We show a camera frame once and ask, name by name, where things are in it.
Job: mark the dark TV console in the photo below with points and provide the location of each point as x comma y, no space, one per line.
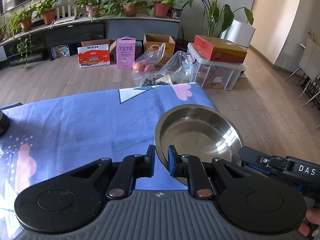
35,45

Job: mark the blue printed tablecloth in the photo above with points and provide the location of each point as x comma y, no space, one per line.
48,138

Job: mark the white router with antennas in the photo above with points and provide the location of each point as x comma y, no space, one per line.
65,14

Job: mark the open brown cardboard box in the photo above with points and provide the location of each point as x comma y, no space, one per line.
154,41

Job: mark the person's right hand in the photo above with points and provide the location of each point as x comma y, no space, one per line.
313,216

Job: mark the red white milk carton box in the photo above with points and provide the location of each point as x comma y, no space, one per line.
95,53

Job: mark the clear plastic storage bin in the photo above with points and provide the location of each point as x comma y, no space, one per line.
214,74

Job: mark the grey dining chair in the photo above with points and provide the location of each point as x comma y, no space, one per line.
309,63

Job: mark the potted plant terracotta pot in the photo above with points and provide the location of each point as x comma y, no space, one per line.
90,7
46,9
22,19
128,8
161,7

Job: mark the plastic bag with fruit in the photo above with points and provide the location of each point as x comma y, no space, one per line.
146,63

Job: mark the tall leafy plant white pot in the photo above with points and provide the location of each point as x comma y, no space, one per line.
219,19

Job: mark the clear plastic bag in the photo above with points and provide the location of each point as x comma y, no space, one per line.
179,69

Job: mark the red cardboard box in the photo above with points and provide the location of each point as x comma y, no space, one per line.
216,49

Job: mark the pink milk carton box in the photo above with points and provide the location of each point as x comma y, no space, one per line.
125,52

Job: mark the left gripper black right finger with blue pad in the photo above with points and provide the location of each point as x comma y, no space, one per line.
191,168

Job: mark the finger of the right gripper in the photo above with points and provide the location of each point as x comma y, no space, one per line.
248,157

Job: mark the stainless steel bowl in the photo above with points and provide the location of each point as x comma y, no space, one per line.
194,130

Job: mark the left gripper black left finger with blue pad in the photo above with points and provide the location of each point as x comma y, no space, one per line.
129,170

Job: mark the soy sauce bottle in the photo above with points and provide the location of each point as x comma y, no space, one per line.
4,123

